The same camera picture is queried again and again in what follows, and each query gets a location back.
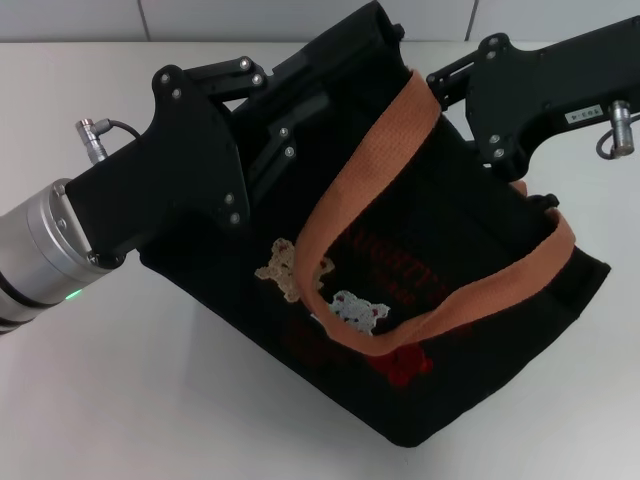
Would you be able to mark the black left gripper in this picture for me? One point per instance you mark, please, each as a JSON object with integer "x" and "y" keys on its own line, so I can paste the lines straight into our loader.
{"x": 190, "y": 160}

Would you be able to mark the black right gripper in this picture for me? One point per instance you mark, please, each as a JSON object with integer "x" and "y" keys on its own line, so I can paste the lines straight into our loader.
{"x": 540, "y": 95}

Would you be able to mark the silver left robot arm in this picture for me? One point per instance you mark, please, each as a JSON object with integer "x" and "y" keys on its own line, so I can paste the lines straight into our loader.
{"x": 45, "y": 265}

